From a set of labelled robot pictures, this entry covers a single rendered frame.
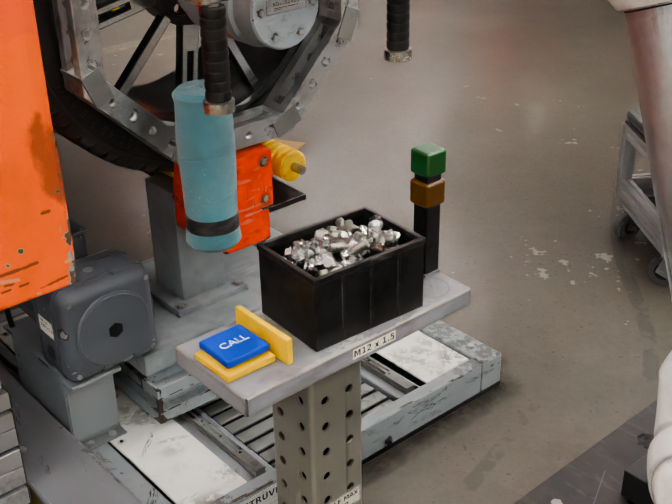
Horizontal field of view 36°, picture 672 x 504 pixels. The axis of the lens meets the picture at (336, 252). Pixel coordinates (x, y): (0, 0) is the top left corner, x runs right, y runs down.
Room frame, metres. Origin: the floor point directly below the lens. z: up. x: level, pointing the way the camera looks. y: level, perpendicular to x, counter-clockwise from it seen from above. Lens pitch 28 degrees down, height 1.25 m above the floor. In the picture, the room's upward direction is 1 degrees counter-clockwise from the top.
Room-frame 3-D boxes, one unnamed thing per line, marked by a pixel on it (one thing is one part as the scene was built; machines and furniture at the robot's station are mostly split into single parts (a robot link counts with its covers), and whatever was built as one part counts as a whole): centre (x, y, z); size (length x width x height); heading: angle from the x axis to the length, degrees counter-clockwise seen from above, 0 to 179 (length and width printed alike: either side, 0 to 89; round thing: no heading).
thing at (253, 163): (1.68, 0.20, 0.48); 0.16 x 0.12 x 0.17; 40
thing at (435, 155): (1.42, -0.14, 0.64); 0.04 x 0.04 x 0.04; 40
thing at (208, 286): (1.78, 0.29, 0.32); 0.40 x 0.30 x 0.28; 130
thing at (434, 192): (1.42, -0.14, 0.59); 0.04 x 0.04 x 0.04; 40
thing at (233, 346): (1.18, 0.14, 0.47); 0.07 x 0.07 x 0.02; 40
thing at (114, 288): (1.64, 0.51, 0.26); 0.42 x 0.18 x 0.35; 40
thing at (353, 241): (1.31, -0.01, 0.51); 0.20 x 0.14 x 0.13; 127
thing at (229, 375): (1.18, 0.14, 0.45); 0.08 x 0.08 x 0.01; 40
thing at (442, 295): (1.29, 0.01, 0.44); 0.43 x 0.17 x 0.03; 130
